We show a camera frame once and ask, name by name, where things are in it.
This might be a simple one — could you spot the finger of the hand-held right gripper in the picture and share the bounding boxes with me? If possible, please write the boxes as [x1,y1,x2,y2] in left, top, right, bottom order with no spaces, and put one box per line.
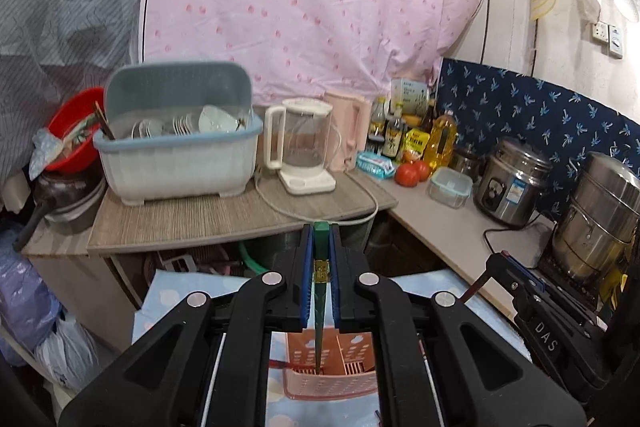
[530,274,603,324]
[484,251,548,325]

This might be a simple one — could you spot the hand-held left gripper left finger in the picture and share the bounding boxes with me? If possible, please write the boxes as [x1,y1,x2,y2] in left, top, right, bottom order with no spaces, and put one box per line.
[59,224,315,427]

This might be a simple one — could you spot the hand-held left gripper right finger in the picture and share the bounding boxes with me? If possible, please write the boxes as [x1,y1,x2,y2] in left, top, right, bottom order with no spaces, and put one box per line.
[329,224,587,427]

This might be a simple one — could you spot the green chopstick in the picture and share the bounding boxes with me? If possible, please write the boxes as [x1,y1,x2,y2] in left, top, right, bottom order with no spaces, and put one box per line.
[312,221,331,376]

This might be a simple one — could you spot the pink perforated utensil holder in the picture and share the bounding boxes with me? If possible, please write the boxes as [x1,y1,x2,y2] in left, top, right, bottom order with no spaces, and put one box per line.
[269,331,379,402]

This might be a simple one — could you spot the large steel steamer pot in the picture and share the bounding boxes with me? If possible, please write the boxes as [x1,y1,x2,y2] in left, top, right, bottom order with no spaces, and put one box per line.
[549,150,640,287]

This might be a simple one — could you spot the steel rice cooker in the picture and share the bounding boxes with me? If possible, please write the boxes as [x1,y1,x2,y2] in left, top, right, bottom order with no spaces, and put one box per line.
[472,137,554,229]

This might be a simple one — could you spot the clear food container blue rim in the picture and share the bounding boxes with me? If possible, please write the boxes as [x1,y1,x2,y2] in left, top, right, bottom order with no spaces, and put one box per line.
[427,167,474,210]

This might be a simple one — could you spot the small steel pot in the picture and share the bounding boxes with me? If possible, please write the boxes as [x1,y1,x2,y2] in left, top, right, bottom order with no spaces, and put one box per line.
[451,144,484,184]

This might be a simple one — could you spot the white glass electric kettle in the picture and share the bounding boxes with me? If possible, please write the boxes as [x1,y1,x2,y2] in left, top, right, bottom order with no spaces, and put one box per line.
[263,98,337,196]

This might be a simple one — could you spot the yellow cooking oil bottle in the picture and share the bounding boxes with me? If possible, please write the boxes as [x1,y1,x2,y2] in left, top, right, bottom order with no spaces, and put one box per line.
[423,109,459,171]

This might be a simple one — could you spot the blue planet print tablecloth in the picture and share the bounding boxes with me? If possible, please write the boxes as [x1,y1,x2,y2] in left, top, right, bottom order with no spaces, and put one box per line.
[131,268,532,427]

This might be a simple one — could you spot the pink electric kettle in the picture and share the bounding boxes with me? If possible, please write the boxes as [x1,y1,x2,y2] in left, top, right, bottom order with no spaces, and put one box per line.
[322,90,374,173]

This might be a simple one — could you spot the yellow seasoning packet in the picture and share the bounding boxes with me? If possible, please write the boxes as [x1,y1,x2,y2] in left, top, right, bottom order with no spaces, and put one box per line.
[402,128,432,158]

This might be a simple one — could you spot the grey-blue dish drainer box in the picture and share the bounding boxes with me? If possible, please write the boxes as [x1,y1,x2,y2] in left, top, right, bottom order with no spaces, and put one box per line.
[92,61,265,208]

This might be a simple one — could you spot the dark blue printed cloth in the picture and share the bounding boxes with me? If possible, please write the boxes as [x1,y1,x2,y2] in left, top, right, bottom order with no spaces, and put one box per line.
[434,57,640,230]

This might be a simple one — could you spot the row of white dishes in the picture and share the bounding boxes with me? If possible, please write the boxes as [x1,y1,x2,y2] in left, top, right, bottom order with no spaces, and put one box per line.
[130,103,247,138]

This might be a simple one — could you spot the green white carton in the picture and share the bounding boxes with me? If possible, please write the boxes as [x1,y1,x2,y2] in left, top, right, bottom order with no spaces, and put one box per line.
[389,78,432,116]

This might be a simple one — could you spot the white plastic bag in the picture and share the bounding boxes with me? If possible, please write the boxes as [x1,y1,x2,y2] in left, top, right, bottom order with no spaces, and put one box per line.
[34,311,102,394]

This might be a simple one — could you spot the black frying pan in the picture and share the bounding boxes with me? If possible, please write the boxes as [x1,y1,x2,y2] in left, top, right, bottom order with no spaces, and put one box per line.
[12,166,109,254]

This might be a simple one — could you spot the brown chopsticks in drainer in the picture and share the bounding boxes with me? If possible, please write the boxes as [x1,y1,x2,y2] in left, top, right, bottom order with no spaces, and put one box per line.
[93,101,117,141]

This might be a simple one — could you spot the red plastic basin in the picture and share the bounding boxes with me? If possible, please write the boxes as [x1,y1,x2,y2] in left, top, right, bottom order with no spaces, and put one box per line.
[46,87,107,172]

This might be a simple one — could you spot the purple plastic bag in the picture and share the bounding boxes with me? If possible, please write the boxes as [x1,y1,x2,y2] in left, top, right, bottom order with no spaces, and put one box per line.
[0,244,62,367]

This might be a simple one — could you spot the clear plastic bag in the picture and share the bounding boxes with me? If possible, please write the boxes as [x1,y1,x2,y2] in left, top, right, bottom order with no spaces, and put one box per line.
[28,128,67,181]

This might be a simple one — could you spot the grey striped cloth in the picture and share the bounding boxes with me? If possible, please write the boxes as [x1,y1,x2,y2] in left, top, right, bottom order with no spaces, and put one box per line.
[0,0,168,192]

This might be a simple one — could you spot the white power cable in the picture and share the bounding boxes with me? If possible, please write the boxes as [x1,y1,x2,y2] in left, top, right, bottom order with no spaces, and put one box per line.
[251,164,379,232]

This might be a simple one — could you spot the white wall switch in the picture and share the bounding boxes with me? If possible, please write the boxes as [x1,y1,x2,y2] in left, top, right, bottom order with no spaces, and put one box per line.
[607,25,626,60]

